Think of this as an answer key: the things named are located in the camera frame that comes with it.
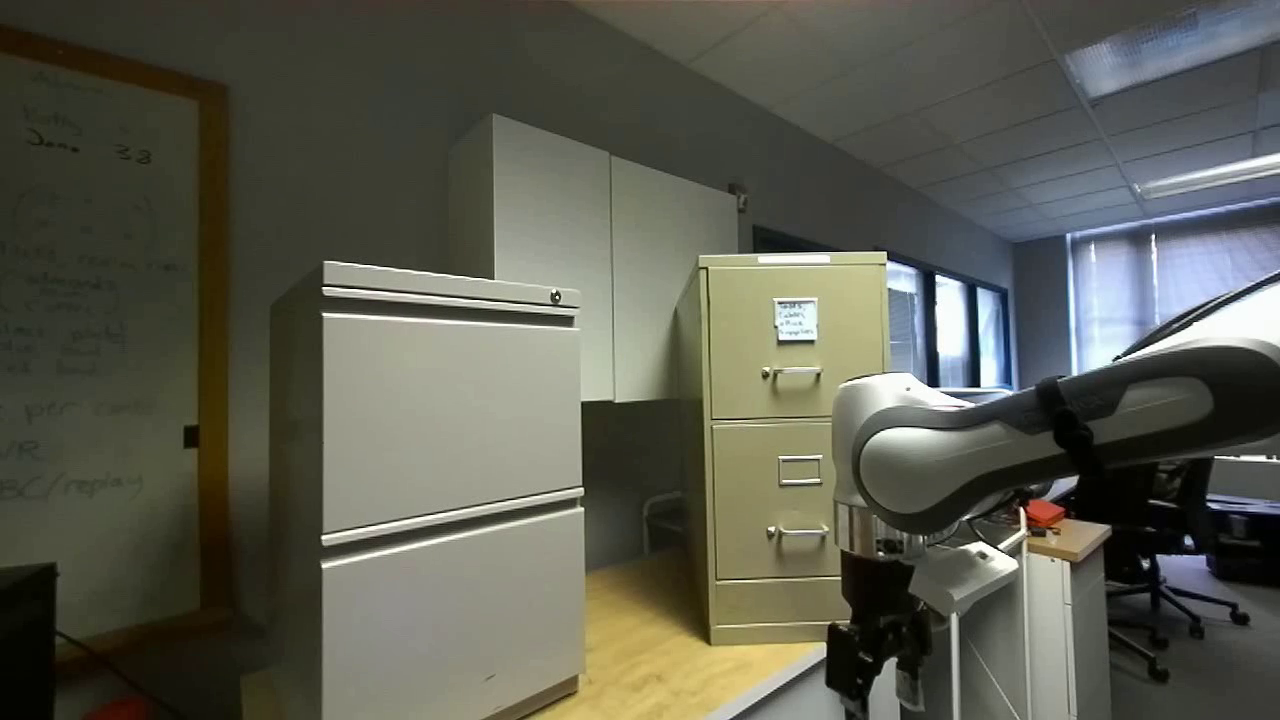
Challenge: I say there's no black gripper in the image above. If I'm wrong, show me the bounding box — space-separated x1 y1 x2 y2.
825 551 930 707

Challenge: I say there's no metal bottom drawer handle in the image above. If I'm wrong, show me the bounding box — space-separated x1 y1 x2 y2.
763 524 829 545

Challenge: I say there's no beige bottom cabinet drawer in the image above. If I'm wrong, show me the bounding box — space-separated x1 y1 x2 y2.
711 420 835 579

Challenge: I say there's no beige cabinet drawer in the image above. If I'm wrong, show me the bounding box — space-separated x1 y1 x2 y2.
711 420 835 579
702 253 888 420

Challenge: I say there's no beige vertical file cabinet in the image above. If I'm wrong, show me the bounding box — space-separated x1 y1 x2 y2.
674 253 888 645

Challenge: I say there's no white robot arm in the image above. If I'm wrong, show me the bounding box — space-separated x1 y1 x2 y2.
825 275 1280 720

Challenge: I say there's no beige top cabinet drawer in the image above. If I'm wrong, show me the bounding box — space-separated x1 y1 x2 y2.
702 253 888 420

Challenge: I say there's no grey lateral file cabinet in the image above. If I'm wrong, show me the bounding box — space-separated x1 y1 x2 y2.
267 261 582 720

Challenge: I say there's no black office chair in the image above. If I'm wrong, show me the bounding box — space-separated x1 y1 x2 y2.
1071 454 1210 682

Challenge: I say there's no white paper label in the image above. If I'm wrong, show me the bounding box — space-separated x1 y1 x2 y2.
770 296 820 343

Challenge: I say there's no window with blinds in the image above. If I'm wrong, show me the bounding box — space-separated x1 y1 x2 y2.
1067 215 1280 369

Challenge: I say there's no ceiling light panel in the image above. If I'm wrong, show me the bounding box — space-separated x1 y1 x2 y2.
1062 0 1280 101

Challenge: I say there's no wood framed whiteboard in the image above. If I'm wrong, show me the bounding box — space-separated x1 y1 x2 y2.
0 29 231 647

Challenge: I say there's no black box bottom left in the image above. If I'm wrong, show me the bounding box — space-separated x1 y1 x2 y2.
0 562 57 720

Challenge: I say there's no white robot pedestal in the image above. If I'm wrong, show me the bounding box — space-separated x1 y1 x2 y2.
914 516 1115 720

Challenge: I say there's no red object on pedestal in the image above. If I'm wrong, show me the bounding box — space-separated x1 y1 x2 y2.
1025 500 1067 536

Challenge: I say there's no white wall cabinet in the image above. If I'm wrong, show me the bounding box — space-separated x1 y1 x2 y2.
443 116 738 404

